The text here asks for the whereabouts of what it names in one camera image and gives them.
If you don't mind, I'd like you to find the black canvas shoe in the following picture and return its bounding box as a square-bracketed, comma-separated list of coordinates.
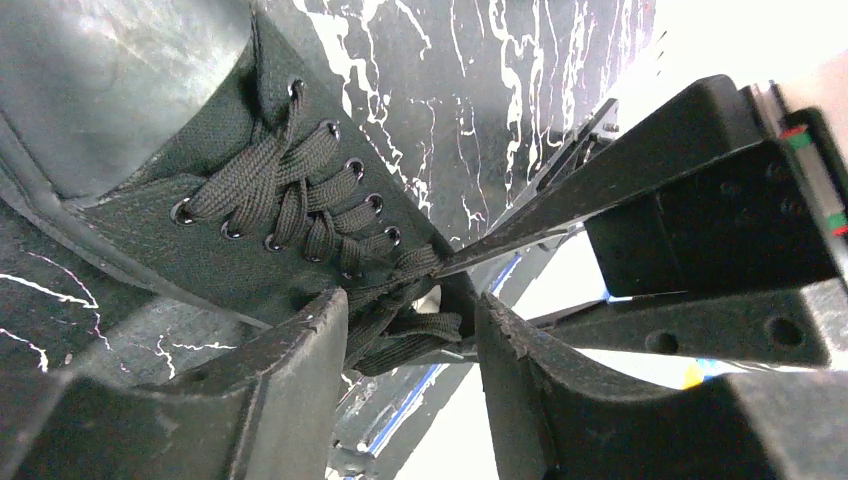
[1, 1, 474, 376]

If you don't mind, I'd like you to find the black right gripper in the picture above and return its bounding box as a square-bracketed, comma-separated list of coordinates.
[437, 75, 837, 367]

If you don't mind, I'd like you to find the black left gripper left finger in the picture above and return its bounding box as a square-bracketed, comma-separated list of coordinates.
[1, 289, 348, 479]

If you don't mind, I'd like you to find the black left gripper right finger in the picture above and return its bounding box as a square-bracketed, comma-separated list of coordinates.
[475, 294, 847, 479]

